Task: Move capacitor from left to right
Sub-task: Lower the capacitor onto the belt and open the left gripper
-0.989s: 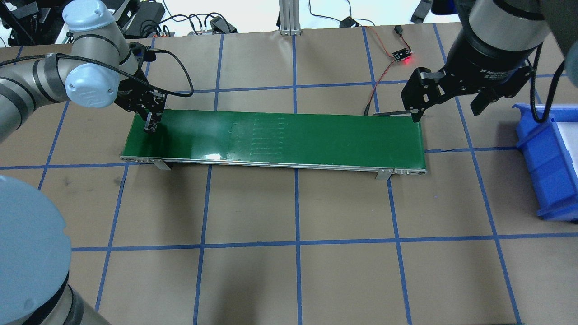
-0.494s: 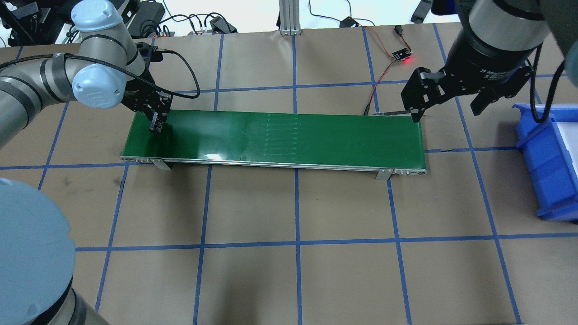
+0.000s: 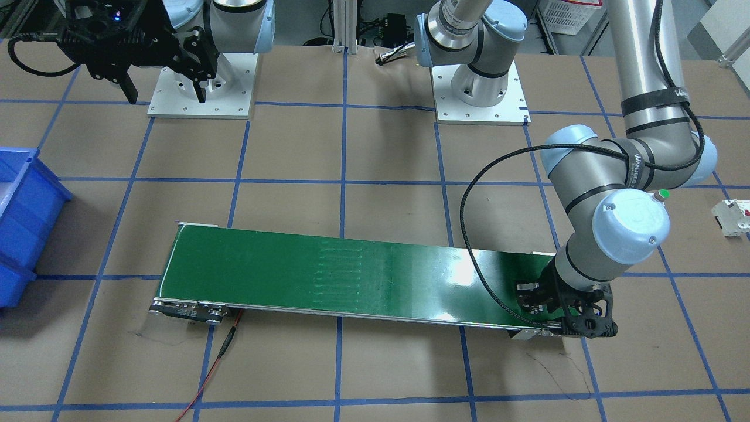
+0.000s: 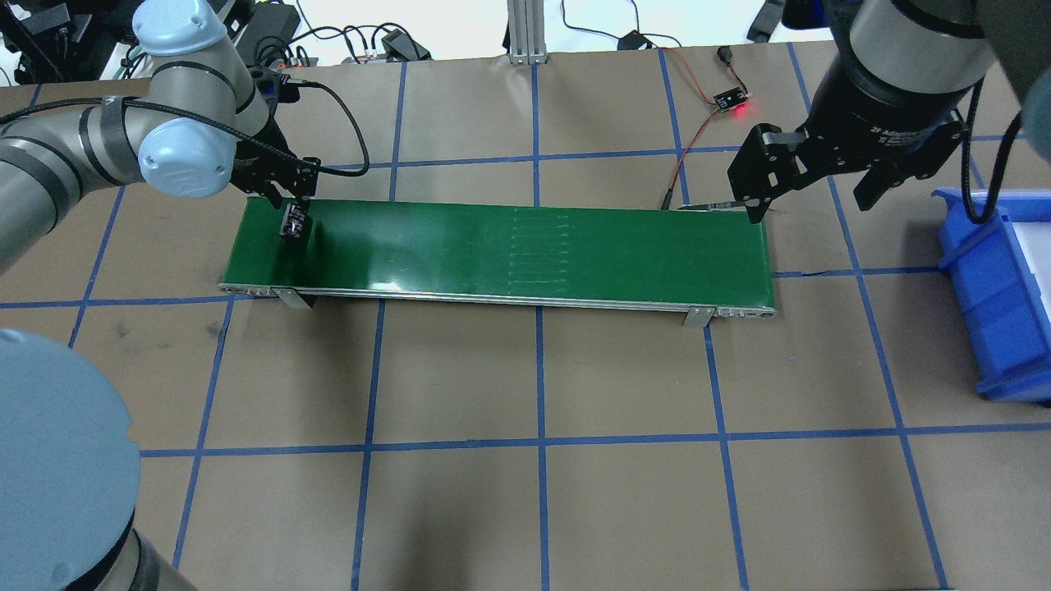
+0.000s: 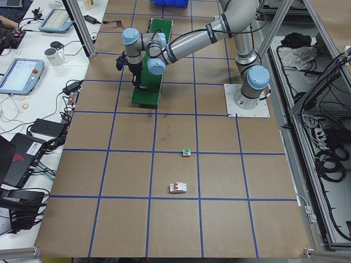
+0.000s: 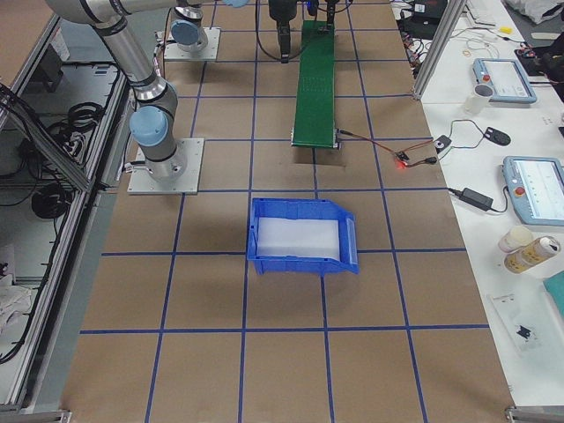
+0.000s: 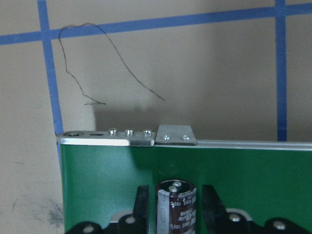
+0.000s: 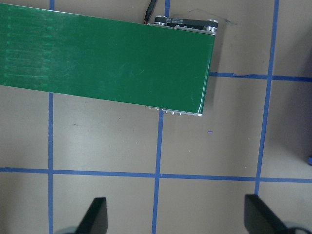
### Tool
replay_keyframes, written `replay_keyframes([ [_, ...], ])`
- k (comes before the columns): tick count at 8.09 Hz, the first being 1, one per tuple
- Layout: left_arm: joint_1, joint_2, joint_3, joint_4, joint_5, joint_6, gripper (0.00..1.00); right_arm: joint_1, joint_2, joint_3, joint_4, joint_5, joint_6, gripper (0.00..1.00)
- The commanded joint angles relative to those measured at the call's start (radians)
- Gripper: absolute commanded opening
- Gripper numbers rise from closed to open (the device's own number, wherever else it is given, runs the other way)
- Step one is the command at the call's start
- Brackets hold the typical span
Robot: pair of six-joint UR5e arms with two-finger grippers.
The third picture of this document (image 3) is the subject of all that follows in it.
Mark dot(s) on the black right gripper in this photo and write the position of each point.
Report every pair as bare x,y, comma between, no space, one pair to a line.
166,36

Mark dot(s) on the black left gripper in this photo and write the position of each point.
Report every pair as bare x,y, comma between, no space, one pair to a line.
551,285

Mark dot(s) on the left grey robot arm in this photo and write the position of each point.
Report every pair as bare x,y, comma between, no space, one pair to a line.
608,187

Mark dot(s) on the green push button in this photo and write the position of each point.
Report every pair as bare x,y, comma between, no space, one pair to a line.
661,195

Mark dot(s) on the red white circuit breaker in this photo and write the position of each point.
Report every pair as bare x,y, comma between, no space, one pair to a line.
732,216

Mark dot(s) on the blue plastic bin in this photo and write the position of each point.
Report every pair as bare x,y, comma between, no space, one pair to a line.
32,198

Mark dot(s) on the green conveyor belt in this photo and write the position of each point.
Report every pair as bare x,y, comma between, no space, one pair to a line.
211,269

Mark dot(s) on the aluminium frame post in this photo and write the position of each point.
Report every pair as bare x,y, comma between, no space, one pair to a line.
345,14

